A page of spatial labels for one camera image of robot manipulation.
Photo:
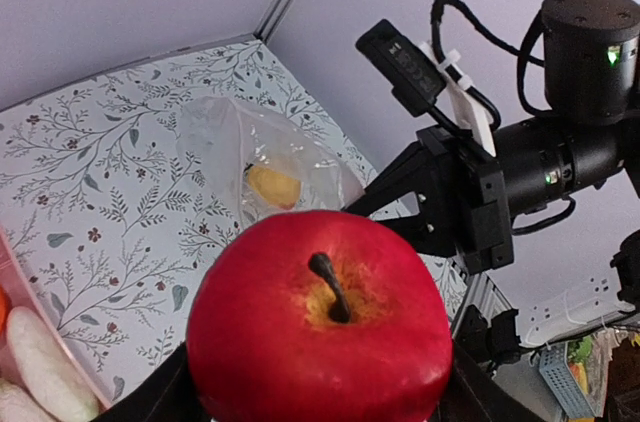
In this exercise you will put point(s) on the white power strip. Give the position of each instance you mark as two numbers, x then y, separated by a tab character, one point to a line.
584	305

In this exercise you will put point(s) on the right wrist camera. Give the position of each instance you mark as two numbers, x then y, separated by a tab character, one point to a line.
423	85

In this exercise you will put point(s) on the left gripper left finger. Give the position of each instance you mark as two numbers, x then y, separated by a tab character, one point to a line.
167	395

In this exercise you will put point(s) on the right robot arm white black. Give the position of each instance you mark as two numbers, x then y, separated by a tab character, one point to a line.
590	128

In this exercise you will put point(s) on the clear zip top bag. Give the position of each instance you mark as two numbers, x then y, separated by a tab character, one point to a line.
258	163

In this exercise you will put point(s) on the white radish left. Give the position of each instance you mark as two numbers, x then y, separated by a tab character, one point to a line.
17	406

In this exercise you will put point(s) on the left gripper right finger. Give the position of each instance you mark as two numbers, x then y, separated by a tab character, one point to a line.
472	396

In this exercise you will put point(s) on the floral table mat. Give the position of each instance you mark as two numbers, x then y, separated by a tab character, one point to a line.
111	222

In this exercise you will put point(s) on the white radish right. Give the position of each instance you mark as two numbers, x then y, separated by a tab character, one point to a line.
46	370

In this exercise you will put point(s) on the white radish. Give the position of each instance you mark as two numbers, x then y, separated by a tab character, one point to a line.
17	406
46	370

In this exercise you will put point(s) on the yellow lemon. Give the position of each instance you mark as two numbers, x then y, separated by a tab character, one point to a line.
275	188

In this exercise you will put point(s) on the pink plastic basket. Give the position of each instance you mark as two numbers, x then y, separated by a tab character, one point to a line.
17	287

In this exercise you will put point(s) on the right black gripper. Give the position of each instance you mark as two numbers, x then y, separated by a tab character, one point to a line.
469	183

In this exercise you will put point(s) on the orange tangerine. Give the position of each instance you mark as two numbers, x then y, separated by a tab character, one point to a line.
5	307

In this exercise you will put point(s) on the blue plastic basket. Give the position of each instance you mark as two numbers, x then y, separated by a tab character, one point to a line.
554	368

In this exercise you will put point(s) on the red apple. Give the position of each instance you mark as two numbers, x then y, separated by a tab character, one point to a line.
319	316

